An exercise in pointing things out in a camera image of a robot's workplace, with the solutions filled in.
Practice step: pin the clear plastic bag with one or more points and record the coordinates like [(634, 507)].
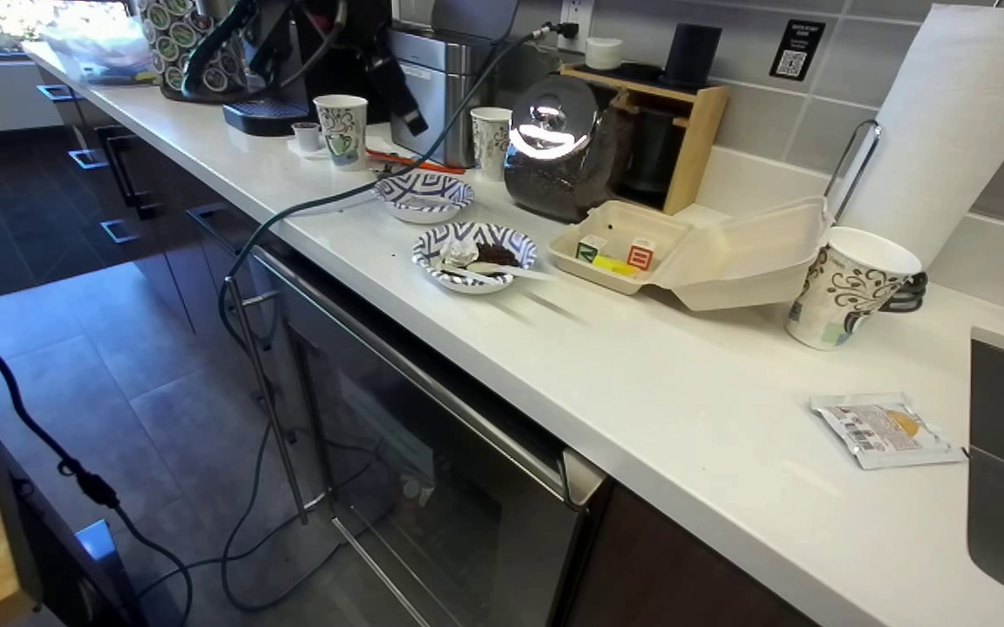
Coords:
[(95, 48)]

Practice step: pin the light wooden rack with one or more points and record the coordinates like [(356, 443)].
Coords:
[(700, 144)]

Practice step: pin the glass kettle with dark lid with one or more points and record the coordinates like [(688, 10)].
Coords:
[(558, 187)]

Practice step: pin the patterned plate with food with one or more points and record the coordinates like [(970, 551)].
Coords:
[(461, 242)]

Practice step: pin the large patterned paper cup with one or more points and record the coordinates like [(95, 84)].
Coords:
[(845, 289)]

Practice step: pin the flat printed sachet packet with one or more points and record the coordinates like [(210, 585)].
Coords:
[(882, 435)]

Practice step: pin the white wall outlet with plug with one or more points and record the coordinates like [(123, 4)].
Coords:
[(578, 14)]

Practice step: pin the dark glossy dishwasher front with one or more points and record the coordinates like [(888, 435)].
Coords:
[(434, 490)]

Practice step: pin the round glass jar lid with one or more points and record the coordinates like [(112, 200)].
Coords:
[(554, 125)]

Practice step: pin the red orange small utensil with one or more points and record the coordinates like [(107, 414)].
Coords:
[(386, 156)]

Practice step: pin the black wall sign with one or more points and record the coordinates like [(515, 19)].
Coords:
[(798, 49)]

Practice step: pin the stainless steel countertop bin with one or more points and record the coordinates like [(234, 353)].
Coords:
[(451, 80)]

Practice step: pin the beige cutting board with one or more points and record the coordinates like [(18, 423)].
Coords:
[(735, 262)]

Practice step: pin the small white container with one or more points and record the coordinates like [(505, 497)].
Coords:
[(600, 53)]

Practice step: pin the black cup on rack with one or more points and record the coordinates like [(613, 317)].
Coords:
[(693, 56)]

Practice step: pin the white paper towel roll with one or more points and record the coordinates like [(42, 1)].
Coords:
[(956, 128)]

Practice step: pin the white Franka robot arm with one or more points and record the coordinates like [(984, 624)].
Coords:
[(206, 53)]

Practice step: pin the metal paper towel holder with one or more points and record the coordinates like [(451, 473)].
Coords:
[(851, 170)]

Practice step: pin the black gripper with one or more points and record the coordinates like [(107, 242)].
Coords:
[(397, 97)]

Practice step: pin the black silver Keurig coffee machine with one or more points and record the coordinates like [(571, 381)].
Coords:
[(305, 71)]

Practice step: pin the blue white patterned bowl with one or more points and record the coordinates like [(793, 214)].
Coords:
[(425, 197)]

